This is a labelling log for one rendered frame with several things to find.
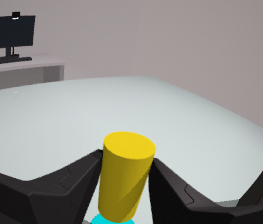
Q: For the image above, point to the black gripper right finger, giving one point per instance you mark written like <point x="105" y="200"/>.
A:
<point x="173" y="201"/>

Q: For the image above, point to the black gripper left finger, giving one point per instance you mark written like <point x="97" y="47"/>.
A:
<point x="59" y="198"/>

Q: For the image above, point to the cyan circle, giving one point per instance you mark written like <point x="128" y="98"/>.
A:
<point x="98" y="219"/>

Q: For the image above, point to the yellow cylinder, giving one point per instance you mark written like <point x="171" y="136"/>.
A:
<point x="127" y="157"/>

